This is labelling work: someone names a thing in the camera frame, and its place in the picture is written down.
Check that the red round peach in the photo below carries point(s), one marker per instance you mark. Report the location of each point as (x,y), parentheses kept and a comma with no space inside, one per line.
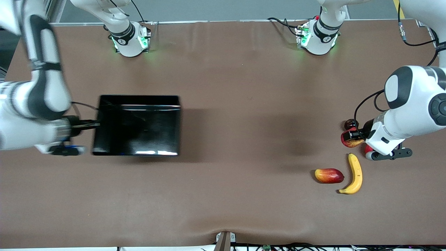
(368,150)

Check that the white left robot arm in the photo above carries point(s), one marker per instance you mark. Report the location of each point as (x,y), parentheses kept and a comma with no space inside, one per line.
(418,101)

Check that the grey metal table bracket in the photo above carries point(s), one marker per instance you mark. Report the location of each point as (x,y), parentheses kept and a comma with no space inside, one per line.
(224,241)

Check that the brown table mat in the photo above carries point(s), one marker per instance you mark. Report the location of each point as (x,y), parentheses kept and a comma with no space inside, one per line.
(244,87)

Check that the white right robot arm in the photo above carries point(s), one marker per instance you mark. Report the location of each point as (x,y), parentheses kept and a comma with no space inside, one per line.
(45,87)

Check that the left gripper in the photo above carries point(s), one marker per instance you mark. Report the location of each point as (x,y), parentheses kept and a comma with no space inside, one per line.
(367,127)

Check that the black plastic box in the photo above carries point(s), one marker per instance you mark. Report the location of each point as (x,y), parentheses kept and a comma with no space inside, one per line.
(139,129)

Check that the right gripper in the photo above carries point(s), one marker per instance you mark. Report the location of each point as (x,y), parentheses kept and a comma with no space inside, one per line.
(75,126)

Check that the yellow floor tape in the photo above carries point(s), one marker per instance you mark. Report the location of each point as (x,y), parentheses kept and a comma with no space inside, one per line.
(396,3)

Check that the dark purple plum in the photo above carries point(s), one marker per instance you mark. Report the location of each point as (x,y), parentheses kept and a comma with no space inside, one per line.
(348,123)

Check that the yellow banana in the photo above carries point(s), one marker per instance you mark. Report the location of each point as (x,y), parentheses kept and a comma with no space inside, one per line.
(356,174)

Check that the red yellow mango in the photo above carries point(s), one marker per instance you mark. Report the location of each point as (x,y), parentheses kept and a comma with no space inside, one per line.
(329,175)

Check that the red yellow striped apple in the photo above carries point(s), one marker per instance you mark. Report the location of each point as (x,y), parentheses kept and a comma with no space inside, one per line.
(350,142)

